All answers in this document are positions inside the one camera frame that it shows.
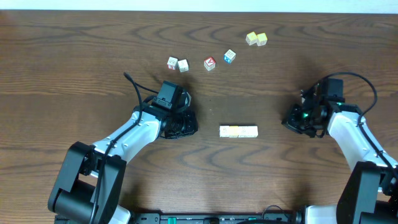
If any plain wooden block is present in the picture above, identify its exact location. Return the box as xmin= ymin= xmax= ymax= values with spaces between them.
xmin=246 ymin=126 xmax=258 ymax=138

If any white letter block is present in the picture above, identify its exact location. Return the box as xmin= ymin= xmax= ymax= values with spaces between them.
xmin=177 ymin=59 xmax=189 ymax=72

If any blue edged block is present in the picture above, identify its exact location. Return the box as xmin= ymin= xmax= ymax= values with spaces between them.
xmin=224 ymin=49 xmax=236 ymax=63

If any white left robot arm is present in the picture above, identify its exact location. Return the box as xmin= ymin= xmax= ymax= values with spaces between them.
xmin=47 ymin=104 xmax=198 ymax=223

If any yellow number wooden block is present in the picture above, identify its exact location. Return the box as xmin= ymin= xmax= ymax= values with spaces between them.
xmin=228 ymin=126 xmax=240 ymax=138

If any soccer ball wooden block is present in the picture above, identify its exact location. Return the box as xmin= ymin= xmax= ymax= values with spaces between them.
xmin=219 ymin=126 xmax=230 ymax=138

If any red A block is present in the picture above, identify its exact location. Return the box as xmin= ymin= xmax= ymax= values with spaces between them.
xmin=204 ymin=57 xmax=216 ymax=71

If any pale yellow block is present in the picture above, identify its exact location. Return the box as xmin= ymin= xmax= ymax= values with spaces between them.
xmin=246 ymin=32 xmax=257 ymax=45

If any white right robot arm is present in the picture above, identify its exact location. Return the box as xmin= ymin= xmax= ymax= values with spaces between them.
xmin=282 ymin=101 xmax=397 ymax=223

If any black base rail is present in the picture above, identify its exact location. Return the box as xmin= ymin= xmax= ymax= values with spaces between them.
xmin=129 ymin=210 xmax=305 ymax=224

